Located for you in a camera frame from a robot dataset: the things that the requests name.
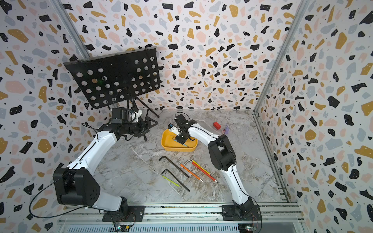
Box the red hex key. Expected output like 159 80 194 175
187 160 218 183

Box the black perforated music stand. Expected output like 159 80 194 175
64 47 161 109

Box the yellow plastic storage box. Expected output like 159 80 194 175
161 130 198 152

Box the orange hex key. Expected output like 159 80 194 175
178 161 204 183

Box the long black hex key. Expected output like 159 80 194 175
158 156 190 178

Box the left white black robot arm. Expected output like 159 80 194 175
53 116 158 218

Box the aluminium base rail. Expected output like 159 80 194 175
57 203 308 233

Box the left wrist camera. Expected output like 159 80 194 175
110 107 142 124

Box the yellow hex key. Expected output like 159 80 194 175
191 160 216 181

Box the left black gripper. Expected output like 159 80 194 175
122 116 158 137

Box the red small block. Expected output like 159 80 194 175
213 122 221 130

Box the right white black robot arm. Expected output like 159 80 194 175
168 114 255 220

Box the lime green hex key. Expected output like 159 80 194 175
162 175 180 187

